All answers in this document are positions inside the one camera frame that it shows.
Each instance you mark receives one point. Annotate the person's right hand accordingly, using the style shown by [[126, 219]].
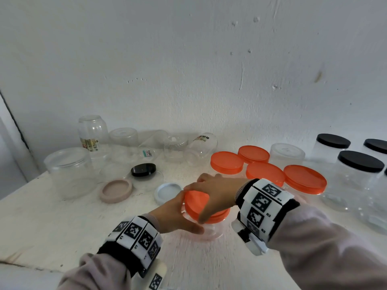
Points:
[[223, 190]]

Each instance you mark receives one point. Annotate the person's left hand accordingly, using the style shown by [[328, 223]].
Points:
[[169, 217]]

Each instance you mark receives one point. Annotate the light blue lid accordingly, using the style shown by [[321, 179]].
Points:
[[167, 192]]

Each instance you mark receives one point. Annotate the large orange lid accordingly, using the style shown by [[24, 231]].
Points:
[[193, 202], [305, 179]]

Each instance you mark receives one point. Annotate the wide transparent jar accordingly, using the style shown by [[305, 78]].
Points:
[[308, 198], [214, 231]]

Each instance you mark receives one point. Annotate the pale pink lid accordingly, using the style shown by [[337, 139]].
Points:
[[116, 190]]

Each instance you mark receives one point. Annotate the large transparent jar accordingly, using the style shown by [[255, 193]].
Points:
[[350, 190], [71, 175]]

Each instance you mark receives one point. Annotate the group of transparent plastic jars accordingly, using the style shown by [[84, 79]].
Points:
[[93, 126]]

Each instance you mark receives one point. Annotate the person's right forearm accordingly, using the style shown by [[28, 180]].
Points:
[[326, 256]]

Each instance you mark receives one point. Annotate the person's left forearm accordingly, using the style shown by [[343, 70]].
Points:
[[96, 274]]

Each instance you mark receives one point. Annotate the white panelled door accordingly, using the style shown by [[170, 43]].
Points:
[[12, 166]]

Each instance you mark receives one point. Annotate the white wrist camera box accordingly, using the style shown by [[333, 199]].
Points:
[[155, 280], [257, 247]]

